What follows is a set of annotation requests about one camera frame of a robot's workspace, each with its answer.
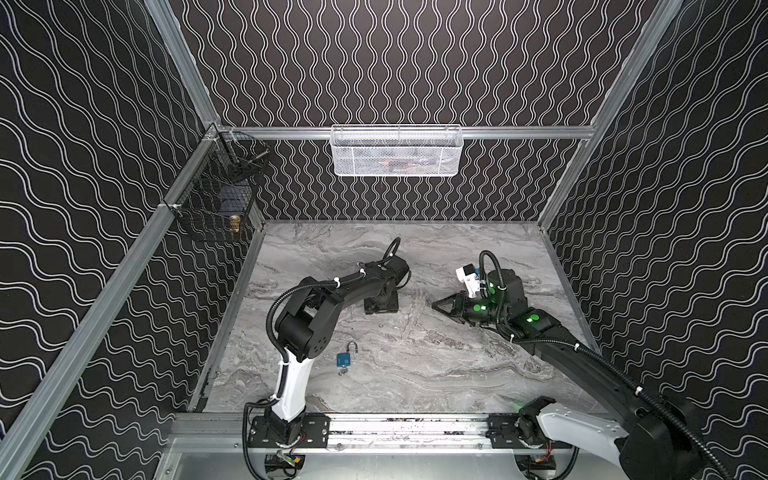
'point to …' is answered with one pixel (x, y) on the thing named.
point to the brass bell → (235, 223)
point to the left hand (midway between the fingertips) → (395, 313)
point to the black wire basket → (216, 205)
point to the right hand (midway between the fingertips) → (433, 306)
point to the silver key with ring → (343, 371)
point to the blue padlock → (343, 359)
